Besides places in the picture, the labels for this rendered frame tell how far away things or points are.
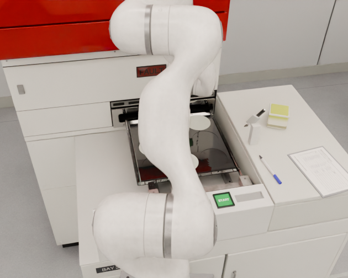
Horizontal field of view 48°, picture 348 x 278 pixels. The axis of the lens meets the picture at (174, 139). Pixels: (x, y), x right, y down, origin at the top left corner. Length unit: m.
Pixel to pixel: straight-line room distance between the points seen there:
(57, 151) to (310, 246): 1.09
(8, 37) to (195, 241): 0.98
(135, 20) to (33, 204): 1.95
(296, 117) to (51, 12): 0.98
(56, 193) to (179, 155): 1.29
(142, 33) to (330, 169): 0.87
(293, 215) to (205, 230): 0.68
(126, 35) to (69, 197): 1.30
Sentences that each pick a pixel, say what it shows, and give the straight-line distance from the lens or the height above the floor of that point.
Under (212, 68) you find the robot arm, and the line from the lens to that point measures 1.18.
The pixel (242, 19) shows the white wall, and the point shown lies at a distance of 3.32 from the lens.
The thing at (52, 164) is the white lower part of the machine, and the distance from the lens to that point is 1.82.
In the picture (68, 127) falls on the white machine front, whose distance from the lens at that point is 1.69.
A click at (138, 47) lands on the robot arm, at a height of 1.53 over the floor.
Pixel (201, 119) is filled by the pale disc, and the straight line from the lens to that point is 1.64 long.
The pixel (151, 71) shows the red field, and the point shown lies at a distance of 1.56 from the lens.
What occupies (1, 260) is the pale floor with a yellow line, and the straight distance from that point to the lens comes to 2.42.
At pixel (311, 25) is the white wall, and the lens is 3.64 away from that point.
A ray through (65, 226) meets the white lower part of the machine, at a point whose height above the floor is 0.23.
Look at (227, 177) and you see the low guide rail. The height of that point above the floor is 0.85.
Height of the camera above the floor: 1.90
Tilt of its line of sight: 41 degrees down
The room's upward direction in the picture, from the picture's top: 1 degrees clockwise
